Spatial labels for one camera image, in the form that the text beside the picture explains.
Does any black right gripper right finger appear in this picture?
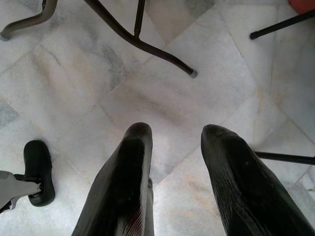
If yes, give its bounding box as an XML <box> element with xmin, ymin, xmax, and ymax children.
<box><xmin>201</xmin><ymin>124</ymin><xmax>315</xmax><ymax>236</ymax></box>

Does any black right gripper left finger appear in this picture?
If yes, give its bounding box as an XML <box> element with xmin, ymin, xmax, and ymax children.
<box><xmin>71</xmin><ymin>122</ymin><xmax>155</xmax><ymax>236</ymax></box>

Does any black straight table foot bar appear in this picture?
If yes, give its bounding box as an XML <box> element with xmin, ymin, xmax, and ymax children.
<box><xmin>254</xmin><ymin>150</ymin><xmax>315</xmax><ymax>166</ymax></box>
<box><xmin>249</xmin><ymin>9</ymin><xmax>315</xmax><ymax>40</ymax></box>

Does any grey robot leg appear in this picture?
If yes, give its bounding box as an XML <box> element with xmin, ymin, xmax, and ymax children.
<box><xmin>0</xmin><ymin>171</ymin><xmax>42</xmax><ymax>215</ymax></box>

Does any red rounded object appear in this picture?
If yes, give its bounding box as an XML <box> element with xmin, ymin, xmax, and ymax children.
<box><xmin>287</xmin><ymin>0</ymin><xmax>315</xmax><ymax>14</ymax></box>

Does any dark table frame brace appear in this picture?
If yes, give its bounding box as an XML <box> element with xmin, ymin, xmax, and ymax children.
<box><xmin>134</xmin><ymin>0</ymin><xmax>146</xmax><ymax>38</ymax></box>

